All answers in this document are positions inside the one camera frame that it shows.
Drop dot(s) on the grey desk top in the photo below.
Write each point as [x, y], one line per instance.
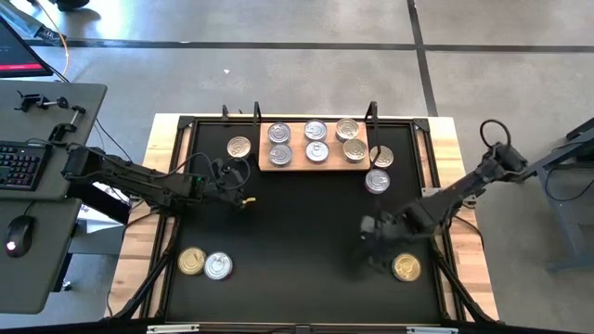
[42, 278]
[18, 125]

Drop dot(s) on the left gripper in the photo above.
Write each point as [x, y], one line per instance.
[220, 195]

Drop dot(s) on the gold lid seafood can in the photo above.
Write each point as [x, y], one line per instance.
[406, 266]
[191, 260]

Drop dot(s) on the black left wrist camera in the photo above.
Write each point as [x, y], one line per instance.
[229, 178]

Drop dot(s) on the silver metal bracket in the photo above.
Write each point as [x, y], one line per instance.
[171, 329]
[431, 330]

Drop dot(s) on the black computer monitor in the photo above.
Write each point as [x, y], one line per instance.
[18, 51]

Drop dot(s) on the black backlit keyboard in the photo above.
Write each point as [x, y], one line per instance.
[23, 167]

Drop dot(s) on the red label seafood can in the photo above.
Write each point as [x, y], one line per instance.
[318, 151]
[315, 130]
[377, 181]
[218, 265]

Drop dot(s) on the green label seafood can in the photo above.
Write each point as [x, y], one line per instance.
[280, 154]
[279, 132]

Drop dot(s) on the black desk support beam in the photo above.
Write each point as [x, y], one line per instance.
[99, 204]

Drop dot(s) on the black desk clamp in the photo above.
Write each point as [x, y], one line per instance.
[58, 133]
[39, 101]

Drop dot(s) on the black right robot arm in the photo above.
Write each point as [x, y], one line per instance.
[457, 192]

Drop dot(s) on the black hook clamp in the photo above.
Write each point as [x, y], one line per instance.
[225, 113]

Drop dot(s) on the person's shoe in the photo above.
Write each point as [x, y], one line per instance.
[70, 3]

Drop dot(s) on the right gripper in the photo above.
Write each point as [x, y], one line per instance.
[387, 227]

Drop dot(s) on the small yellow tag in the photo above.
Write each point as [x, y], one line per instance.
[249, 200]

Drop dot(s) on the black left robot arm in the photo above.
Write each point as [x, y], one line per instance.
[139, 179]

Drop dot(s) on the dark metal table frame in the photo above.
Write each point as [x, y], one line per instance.
[575, 209]

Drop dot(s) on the black table mat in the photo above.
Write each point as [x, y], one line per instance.
[301, 278]

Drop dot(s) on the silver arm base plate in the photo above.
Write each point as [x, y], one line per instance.
[428, 192]

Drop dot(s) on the white box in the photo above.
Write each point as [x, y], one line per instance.
[99, 218]

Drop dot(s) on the black computer mouse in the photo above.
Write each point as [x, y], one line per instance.
[19, 236]

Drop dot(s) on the light wooden board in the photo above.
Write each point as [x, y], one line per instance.
[297, 141]

